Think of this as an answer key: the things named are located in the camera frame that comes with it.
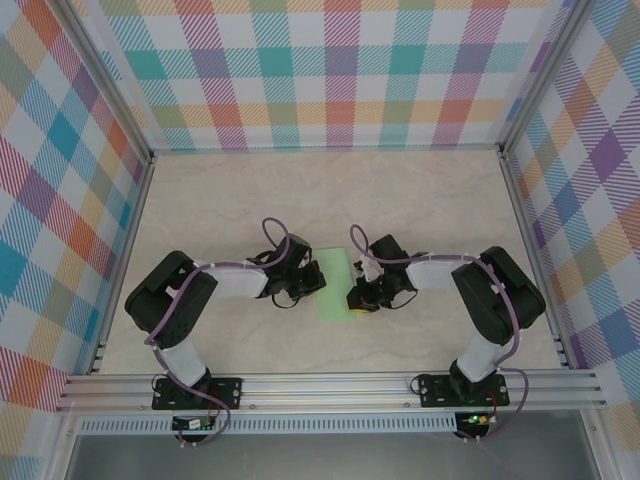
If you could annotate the light green paper sheet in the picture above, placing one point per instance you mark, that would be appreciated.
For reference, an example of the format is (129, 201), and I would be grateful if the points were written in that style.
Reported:
(334, 280)

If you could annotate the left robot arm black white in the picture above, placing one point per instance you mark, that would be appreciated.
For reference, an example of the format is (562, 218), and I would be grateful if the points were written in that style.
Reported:
(235, 282)

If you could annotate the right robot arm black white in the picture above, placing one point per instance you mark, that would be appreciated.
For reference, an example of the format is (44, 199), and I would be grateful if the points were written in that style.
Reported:
(435, 275)

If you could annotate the small circuit board green light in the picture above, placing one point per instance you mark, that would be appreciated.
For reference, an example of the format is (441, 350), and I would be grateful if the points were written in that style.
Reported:
(477, 419)

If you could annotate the small circuit board white label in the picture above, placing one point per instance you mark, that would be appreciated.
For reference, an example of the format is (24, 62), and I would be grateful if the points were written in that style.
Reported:
(192, 424)

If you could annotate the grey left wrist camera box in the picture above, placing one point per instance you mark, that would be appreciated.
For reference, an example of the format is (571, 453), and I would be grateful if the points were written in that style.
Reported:
(304, 260)

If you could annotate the long aluminium frame rail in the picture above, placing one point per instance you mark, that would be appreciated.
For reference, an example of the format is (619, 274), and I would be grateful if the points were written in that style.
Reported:
(325, 390)

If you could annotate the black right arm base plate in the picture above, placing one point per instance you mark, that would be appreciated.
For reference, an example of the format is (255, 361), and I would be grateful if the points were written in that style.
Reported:
(430, 397)

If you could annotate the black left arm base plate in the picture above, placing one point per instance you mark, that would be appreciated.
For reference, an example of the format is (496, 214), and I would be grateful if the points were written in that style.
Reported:
(230, 390)

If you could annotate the thin aluminium wall-foot rail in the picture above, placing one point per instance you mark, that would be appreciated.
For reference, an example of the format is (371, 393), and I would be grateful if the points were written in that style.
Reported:
(325, 149)

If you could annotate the aluminium side rail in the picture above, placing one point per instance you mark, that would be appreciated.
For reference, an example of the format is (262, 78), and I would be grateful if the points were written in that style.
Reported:
(122, 265)
(537, 265)

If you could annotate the aluminium frame post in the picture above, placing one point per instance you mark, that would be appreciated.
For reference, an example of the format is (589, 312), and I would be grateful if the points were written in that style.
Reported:
(114, 75)
(544, 75)

